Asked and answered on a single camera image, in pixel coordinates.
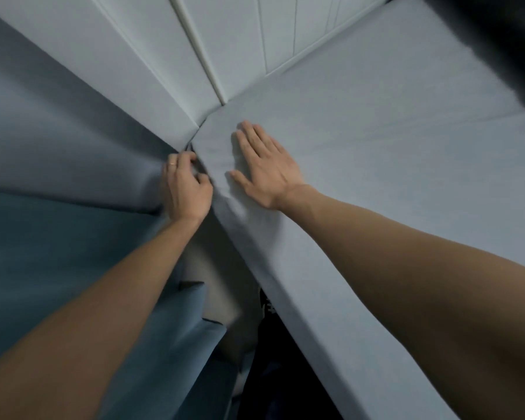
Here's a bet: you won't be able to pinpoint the person's right hand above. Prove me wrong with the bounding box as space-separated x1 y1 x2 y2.
229 120 309 211

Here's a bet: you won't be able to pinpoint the person's left hand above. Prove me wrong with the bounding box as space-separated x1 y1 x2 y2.
160 150 214 224

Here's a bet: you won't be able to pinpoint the grey fitted bed sheet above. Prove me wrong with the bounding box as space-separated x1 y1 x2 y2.
187 0 525 420

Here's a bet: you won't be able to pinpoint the person's left forearm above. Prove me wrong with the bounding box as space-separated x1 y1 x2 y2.
0 216 203 420

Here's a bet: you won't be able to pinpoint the person's right forearm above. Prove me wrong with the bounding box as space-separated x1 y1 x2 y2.
280 184 525 420

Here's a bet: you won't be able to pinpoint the white panelled headboard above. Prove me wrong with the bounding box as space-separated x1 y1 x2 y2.
0 0 392 150

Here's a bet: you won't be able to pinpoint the grey-blue curtain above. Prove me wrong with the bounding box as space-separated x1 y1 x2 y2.
0 6 228 420

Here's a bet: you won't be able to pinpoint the black trousers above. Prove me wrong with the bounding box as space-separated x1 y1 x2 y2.
234 288 346 420

